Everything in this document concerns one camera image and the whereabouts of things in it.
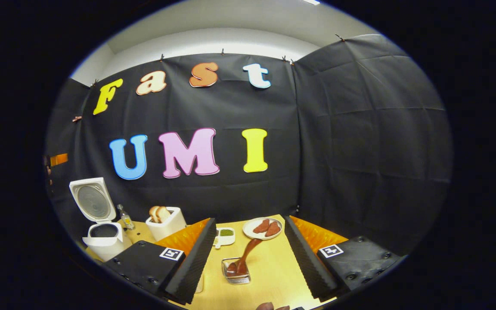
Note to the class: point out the white round plate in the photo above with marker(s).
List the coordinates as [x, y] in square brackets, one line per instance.
[248, 230]

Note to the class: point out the white toaster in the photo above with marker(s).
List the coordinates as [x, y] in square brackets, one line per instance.
[168, 230]

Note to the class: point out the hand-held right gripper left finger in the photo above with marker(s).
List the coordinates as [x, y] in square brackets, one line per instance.
[194, 262]

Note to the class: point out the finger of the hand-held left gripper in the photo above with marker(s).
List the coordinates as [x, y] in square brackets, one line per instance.
[58, 159]

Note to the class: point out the toasted bread slice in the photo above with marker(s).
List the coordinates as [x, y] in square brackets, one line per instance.
[165, 214]
[153, 214]

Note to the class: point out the red meat slice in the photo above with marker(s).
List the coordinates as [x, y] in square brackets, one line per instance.
[273, 229]
[261, 226]

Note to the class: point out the white rice cooker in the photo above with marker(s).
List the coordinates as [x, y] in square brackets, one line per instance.
[106, 245]

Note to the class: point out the metal mesh chopstick holder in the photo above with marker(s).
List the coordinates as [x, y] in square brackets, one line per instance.
[236, 280]

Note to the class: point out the black backdrop cloth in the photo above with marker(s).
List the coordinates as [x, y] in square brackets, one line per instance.
[360, 150]

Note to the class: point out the brown wooden spoon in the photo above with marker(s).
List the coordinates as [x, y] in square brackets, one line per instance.
[248, 254]

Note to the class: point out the white divided bean dish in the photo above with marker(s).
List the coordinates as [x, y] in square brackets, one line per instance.
[225, 234]

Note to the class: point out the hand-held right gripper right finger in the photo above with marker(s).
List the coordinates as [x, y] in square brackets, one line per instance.
[302, 262]

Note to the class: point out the small clear bottle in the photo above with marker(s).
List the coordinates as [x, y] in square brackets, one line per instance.
[125, 219]

